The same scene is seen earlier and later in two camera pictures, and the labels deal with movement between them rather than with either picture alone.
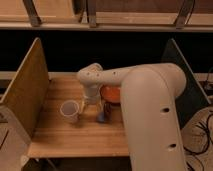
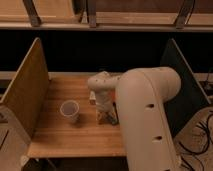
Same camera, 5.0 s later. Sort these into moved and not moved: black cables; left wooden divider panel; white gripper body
Moved: white gripper body
Not moved: left wooden divider panel; black cables
